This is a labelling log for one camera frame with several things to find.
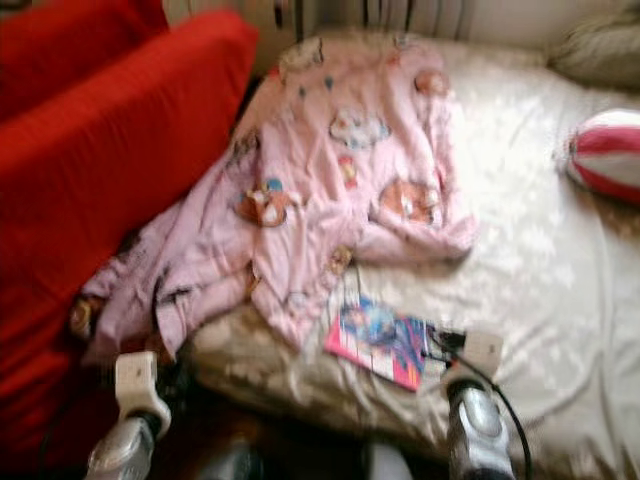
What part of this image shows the colourful magazine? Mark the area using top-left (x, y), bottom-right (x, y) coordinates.
top-left (323, 295), bottom-right (436, 393)

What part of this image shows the beige floral bed sheet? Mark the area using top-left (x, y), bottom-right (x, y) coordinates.
top-left (185, 30), bottom-right (640, 480)

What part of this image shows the grey robot left leg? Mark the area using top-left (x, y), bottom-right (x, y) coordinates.
top-left (200, 440), bottom-right (261, 480)

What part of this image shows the grey robot leg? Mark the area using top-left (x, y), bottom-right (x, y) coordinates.
top-left (200, 440), bottom-right (261, 480)
top-left (360, 440), bottom-right (416, 480)

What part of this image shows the grey robot right leg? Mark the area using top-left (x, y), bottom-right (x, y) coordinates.
top-left (360, 440), bottom-right (416, 480)

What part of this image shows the pink cartoon print blanket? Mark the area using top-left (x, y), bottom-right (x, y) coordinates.
top-left (72, 35), bottom-right (479, 366)

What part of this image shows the large red cushion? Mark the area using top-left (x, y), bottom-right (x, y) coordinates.
top-left (0, 10), bottom-right (259, 471)

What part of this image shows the star striped bolster pillow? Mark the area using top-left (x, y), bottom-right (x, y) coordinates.
top-left (565, 110), bottom-right (640, 206)

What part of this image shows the beige floral pillow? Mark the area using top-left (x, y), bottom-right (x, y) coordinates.
top-left (550, 10), bottom-right (640, 91)

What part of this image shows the white ribbed radiator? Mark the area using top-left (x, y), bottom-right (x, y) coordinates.
top-left (260, 0), bottom-right (471, 41)

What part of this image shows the small red cushion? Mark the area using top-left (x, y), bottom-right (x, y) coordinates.
top-left (0, 0), bottom-right (169, 121)

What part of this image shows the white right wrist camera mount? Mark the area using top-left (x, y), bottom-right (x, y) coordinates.
top-left (460, 330), bottom-right (504, 379)

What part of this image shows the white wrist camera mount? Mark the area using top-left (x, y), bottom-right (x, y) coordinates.
top-left (115, 350), bottom-right (171, 437)
top-left (460, 330), bottom-right (504, 379)

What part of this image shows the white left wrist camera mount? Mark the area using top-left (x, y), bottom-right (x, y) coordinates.
top-left (115, 350), bottom-right (171, 437)

